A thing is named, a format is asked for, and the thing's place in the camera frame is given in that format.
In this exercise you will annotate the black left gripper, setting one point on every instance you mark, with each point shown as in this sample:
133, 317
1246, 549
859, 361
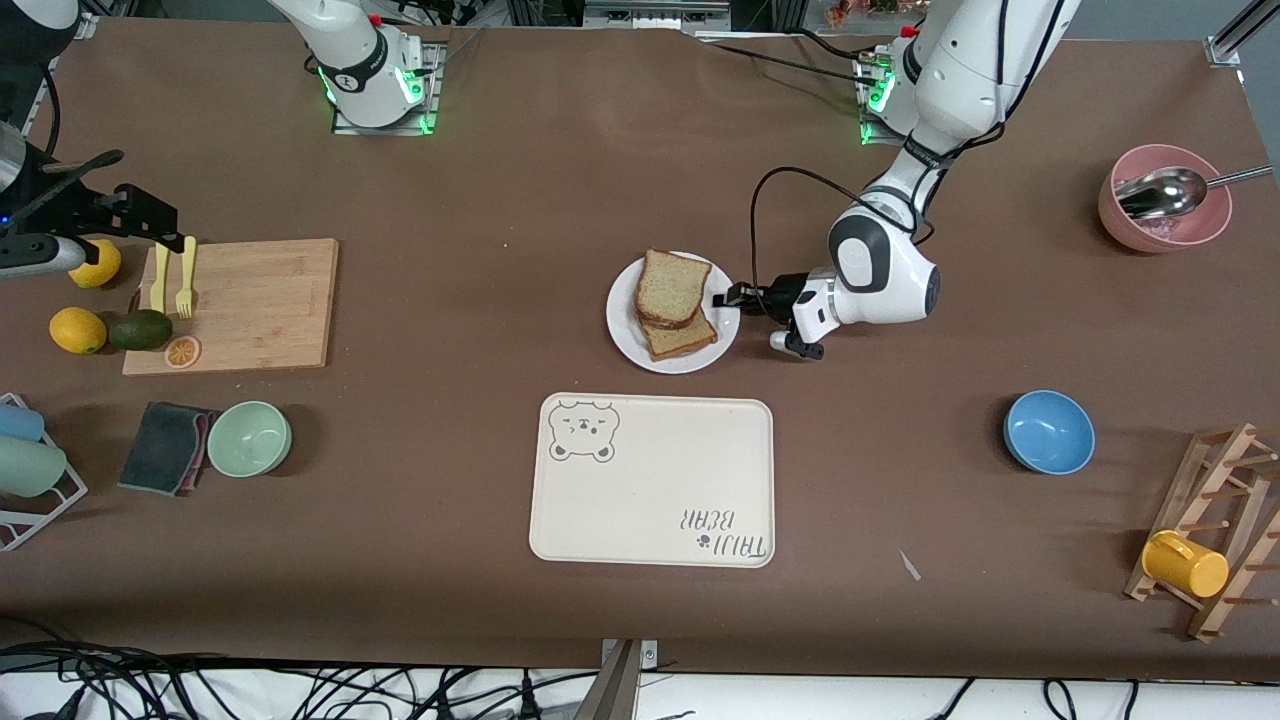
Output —
779, 297

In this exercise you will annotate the grey metal bracket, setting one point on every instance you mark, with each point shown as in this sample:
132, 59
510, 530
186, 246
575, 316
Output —
620, 690

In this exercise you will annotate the orange artificial flowers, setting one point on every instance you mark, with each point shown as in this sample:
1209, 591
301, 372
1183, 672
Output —
870, 8

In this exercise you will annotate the small brown bread slice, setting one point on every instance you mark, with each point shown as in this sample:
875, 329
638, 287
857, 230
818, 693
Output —
690, 342

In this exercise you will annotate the large brown bread slice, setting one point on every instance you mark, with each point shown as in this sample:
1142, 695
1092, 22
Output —
672, 288

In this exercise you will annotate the green avocado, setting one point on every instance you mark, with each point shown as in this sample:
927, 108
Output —
140, 330

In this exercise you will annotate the wooden cutting board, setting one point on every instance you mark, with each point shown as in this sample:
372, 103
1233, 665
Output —
260, 305

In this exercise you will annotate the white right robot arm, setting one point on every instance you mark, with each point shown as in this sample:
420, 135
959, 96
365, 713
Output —
365, 75

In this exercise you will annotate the yellow plastic fork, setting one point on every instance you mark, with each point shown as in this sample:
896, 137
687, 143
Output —
186, 280

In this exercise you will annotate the pale green bowl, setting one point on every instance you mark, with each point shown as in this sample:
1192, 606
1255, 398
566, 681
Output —
250, 440

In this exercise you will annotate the dark grey folded cloth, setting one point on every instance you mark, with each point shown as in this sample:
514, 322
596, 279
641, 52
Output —
165, 448

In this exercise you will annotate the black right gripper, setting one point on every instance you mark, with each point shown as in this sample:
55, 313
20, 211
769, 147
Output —
103, 210

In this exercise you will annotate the white round plate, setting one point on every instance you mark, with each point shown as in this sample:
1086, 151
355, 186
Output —
622, 330

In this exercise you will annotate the light blue cup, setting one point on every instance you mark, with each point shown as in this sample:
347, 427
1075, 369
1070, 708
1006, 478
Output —
18, 422

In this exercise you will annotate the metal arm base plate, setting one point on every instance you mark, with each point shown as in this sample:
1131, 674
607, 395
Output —
870, 138
436, 90

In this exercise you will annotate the cream bear print tray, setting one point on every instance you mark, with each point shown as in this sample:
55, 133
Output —
650, 480

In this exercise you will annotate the small paper scrap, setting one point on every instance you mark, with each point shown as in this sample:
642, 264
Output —
909, 565

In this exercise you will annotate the yellow lemon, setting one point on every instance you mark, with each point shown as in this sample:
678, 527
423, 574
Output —
77, 330
102, 270

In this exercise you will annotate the wooden mug rack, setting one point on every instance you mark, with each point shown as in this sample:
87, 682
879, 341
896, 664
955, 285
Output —
1225, 470

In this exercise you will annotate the metal serving spoon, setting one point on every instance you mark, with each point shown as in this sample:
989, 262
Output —
1160, 192

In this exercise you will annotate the pale green cup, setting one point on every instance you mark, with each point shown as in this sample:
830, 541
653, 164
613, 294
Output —
28, 466

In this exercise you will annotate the orange fruit slice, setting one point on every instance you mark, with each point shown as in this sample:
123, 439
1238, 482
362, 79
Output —
182, 352

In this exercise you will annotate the grey metal box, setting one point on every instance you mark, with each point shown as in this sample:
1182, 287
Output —
655, 15

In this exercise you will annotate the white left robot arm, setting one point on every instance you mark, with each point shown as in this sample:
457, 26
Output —
885, 275

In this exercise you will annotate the blue bowl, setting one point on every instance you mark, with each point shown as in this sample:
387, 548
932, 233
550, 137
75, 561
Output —
1050, 432

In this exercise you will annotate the pink bowl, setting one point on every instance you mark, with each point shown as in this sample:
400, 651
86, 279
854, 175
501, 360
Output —
1165, 235

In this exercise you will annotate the aluminium frame profile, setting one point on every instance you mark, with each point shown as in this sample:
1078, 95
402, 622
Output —
1225, 50

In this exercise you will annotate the yellow mug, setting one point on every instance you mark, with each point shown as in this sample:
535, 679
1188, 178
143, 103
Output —
1185, 565

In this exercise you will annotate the yellow plastic knife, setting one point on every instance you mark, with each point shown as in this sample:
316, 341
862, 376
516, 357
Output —
160, 280

